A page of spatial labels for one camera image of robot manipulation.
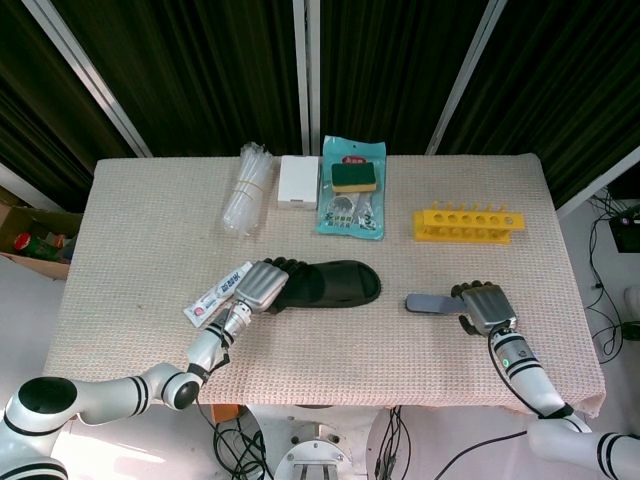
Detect black rubber slipper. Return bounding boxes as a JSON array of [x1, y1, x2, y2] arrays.
[[269, 259, 385, 316]]

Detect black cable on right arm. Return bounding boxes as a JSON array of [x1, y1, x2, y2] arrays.
[[434, 327, 577, 480]]

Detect white cardboard box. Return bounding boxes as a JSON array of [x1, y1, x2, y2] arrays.
[[276, 155, 321, 211]]

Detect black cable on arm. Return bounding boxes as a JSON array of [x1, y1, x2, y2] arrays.
[[186, 309, 237, 431], [434, 327, 577, 480]]

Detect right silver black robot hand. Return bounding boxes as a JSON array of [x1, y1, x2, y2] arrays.
[[450, 281, 519, 337]]

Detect dark green curtain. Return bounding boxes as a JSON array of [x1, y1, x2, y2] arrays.
[[0, 0, 640, 214]]

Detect yellow test tube rack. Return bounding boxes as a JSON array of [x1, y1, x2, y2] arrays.
[[412, 200, 528, 246]]

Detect beige waffle tablecloth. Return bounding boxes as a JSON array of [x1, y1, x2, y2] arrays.
[[42, 152, 607, 420]]

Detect colourful snack packets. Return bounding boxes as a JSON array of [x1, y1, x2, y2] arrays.
[[11, 230, 77, 262]]

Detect tangled black cable bundle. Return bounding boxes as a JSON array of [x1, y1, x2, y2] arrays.
[[373, 404, 413, 480], [212, 405, 275, 480]]

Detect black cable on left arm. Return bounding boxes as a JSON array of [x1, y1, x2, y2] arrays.
[[186, 309, 237, 431]]

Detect black floor cables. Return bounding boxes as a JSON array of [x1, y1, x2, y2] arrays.
[[583, 193, 640, 365]]

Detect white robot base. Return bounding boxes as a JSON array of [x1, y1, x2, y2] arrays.
[[243, 403, 401, 480]]

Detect teal sponge package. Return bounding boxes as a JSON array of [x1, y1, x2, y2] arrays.
[[313, 134, 389, 242]]

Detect white toothpaste tube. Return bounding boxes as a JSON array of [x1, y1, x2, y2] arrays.
[[182, 260, 253, 329]]

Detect white metal frame post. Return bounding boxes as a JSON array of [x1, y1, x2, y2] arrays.
[[0, 160, 64, 212], [291, 0, 322, 157], [554, 144, 640, 222], [22, 0, 154, 159], [424, 0, 520, 156]]

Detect yellow green scouring sponge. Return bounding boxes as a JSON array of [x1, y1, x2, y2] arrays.
[[330, 160, 380, 196]]

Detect grey brush with black bristles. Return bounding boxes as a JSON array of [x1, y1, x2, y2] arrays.
[[403, 293, 470, 317]]

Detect black electronic device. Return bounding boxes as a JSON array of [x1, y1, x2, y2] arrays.
[[606, 178, 640, 254]]

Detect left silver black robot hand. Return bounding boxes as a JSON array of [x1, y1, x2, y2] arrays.
[[232, 256, 304, 317]]

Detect bundle of clear plastic tubes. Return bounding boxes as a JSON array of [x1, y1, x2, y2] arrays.
[[221, 142, 275, 237]]

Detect brown cardboard box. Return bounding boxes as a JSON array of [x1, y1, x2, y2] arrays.
[[0, 186, 84, 281]]

